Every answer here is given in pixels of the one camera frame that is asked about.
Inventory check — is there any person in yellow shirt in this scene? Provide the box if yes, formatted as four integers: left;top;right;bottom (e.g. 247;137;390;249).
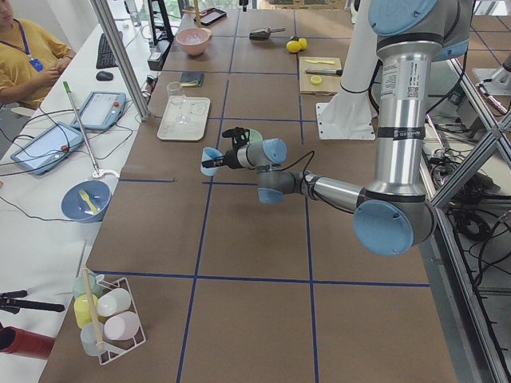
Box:
1;1;76;110

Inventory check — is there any far teach pendant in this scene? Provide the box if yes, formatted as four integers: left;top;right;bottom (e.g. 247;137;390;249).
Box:
79;91;127;131

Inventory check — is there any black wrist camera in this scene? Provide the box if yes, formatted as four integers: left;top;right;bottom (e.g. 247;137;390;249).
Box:
222;127;250;150

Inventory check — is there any white cup rack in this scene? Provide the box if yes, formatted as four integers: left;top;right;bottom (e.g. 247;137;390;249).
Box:
73;268;147;365

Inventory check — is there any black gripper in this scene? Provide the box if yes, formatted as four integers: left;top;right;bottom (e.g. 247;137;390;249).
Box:
201;149;244;169

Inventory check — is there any black tripod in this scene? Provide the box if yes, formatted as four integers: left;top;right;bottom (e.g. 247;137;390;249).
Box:
1;290;65;314

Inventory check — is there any clear glass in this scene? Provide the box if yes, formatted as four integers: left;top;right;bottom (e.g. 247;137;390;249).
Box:
167;81;188;124

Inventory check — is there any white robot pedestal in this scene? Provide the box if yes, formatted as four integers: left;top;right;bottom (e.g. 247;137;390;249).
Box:
316;0;378;140

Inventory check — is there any black keyboard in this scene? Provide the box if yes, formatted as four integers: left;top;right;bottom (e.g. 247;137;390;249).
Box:
96;34;117;69

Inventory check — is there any aluminium frame post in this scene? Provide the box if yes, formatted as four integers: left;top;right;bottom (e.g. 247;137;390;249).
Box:
90;0;150;121

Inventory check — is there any lemon half slice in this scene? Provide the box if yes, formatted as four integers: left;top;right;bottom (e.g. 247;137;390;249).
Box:
310;75;323;85

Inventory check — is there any light blue cup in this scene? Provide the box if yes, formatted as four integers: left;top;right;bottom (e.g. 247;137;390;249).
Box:
200;147;224;176

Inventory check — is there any wooden cutting board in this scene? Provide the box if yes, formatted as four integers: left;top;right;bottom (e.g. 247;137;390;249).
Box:
299;57;343;95

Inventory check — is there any long grabber stick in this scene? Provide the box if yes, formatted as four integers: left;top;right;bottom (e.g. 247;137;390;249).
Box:
63;81;120;179

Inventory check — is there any mint green bowl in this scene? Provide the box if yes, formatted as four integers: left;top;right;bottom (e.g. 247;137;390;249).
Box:
246;128;263;144

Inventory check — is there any teach pendant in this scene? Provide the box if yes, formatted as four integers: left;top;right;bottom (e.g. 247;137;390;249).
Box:
79;91;127;131
10;122;84;176

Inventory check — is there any blue bowl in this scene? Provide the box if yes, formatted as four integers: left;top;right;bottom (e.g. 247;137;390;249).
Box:
61;180;112;223

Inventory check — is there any grey folded cloth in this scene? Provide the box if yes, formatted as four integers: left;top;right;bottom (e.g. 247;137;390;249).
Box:
179;71;204;88

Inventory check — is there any red cylinder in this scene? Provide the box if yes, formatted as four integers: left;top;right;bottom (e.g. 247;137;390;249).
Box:
1;326;55;360

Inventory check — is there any yellow plastic knife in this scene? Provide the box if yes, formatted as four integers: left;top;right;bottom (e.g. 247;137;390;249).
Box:
304;59;336;65

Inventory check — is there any near teach pendant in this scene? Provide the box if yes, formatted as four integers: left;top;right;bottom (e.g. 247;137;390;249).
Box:
10;122;84;176

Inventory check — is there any pink bowl with ice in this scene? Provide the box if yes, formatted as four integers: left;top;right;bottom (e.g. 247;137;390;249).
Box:
176;28;212;56

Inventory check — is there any cream bear tray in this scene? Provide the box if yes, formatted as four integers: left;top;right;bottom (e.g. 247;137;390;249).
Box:
156;97;211;141

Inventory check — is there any black computer mouse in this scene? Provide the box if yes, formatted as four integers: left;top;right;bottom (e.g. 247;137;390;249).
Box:
96;70;113;81

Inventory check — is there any yellow plastic fork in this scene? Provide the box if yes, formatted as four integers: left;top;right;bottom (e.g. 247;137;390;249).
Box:
78;189;99;215

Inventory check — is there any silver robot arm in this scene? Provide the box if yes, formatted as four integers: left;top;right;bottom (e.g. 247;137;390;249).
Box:
200;1;473;256

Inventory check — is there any yellow lemon upper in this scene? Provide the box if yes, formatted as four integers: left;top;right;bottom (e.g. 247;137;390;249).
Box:
286;40;302;53

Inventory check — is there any metal ice scoop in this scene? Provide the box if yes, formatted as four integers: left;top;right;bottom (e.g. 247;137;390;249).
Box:
248;27;286;41

